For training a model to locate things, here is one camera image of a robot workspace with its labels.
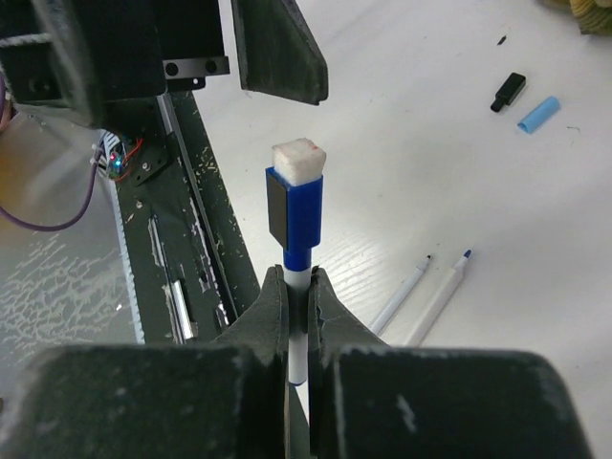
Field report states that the light blue cable duct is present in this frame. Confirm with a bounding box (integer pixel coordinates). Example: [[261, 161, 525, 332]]
[[95, 131, 147, 345]]

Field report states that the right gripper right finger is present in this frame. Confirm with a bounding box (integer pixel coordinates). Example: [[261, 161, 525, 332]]
[[308, 268, 592, 458]]

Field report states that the black marker cap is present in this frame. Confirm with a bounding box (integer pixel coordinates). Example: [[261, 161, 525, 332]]
[[491, 73, 526, 113]]

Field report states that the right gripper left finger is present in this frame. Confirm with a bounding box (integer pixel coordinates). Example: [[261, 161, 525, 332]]
[[1, 267, 291, 458]]

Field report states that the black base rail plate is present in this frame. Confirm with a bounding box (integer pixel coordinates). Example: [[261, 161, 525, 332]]
[[107, 92, 260, 344]]

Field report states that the blue eraser cap marker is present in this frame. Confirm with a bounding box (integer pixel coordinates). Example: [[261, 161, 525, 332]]
[[266, 138, 326, 385]]

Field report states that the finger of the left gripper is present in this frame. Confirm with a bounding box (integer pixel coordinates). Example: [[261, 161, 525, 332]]
[[231, 0, 329, 104]]

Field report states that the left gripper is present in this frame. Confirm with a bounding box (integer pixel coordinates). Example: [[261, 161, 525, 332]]
[[1, 0, 230, 127]]

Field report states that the yellow plaid cloth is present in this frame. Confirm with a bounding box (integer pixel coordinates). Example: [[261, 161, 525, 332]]
[[536, 0, 612, 36]]

